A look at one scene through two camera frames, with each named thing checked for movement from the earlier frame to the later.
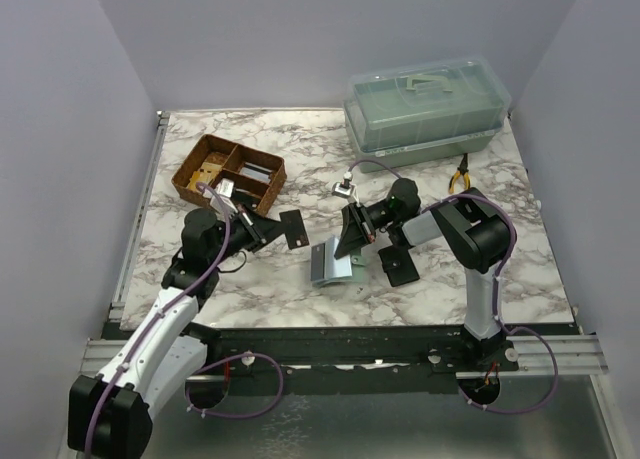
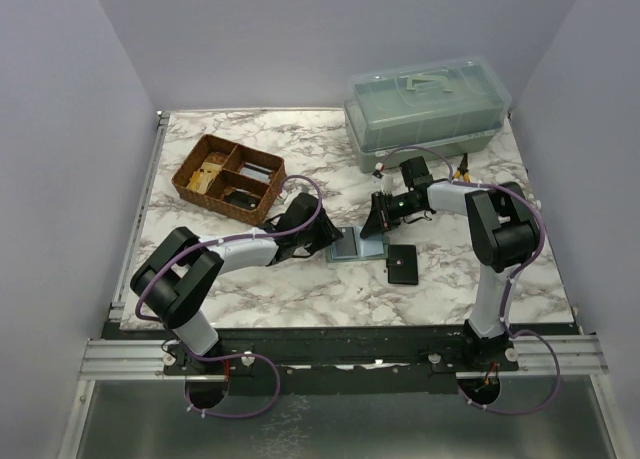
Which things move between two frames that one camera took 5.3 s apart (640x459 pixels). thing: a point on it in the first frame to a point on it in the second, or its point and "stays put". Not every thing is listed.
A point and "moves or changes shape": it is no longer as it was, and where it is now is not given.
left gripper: x=260 y=230 to x=328 y=233
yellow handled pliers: x=463 y=169 stays put
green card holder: x=325 y=269 moves or changes shape
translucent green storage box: x=424 y=112 stays put
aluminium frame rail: x=117 y=305 stays put
